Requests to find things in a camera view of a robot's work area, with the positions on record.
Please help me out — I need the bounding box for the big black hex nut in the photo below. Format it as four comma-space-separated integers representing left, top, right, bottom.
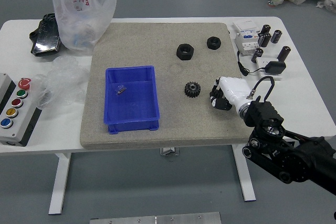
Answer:
176, 43, 195, 61

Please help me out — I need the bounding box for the small black hex nut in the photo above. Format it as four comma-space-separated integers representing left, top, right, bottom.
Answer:
206, 36, 223, 50

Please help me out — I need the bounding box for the blue plastic box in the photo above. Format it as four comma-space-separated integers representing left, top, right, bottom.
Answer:
104, 65, 161, 134

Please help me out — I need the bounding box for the wide grey metal plate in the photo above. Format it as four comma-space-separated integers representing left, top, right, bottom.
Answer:
89, 211, 222, 224

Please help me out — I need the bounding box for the clear crumpled plastic wrap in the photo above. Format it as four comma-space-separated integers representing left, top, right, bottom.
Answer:
33, 56, 91, 111

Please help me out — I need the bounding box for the black plug adapter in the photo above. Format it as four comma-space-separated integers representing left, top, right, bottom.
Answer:
265, 61, 287, 76

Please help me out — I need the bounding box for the white plastic bag red print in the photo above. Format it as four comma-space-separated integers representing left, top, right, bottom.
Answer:
51, 0, 123, 57

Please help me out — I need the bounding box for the white power socket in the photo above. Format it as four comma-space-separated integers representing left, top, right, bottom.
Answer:
256, 57, 285, 81

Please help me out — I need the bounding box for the black power cord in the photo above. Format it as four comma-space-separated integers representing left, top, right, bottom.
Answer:
237, 50, 267, 77

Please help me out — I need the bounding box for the small white cardboard box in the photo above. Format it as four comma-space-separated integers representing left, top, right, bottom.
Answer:
233, 20, 260, 35

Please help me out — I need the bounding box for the silver metal bracket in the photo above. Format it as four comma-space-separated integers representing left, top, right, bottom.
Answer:
159, 147, 181, 156

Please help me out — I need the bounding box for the grey push-button control box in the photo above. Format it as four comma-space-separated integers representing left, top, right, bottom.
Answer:
0, 72, 43, 147

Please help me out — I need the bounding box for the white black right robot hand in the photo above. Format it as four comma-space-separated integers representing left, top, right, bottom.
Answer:
209, 76, 254, 111

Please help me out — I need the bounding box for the black plastic tray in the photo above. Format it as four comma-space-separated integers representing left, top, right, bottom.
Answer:
28, 13, 62, 58

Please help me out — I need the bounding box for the white table leg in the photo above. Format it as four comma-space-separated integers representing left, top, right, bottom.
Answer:
48, 152, 72, 215
230, 145, 257, 202

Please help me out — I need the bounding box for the white circuit breaker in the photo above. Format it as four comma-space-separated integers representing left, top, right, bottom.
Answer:
234, 31, 263, 57

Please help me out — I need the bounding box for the black metal gear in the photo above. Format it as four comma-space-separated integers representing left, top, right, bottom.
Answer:
184, 81, 202, 99

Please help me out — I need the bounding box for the grey-brown mat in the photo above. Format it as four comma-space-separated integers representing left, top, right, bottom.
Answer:
79, 22, 257, 149

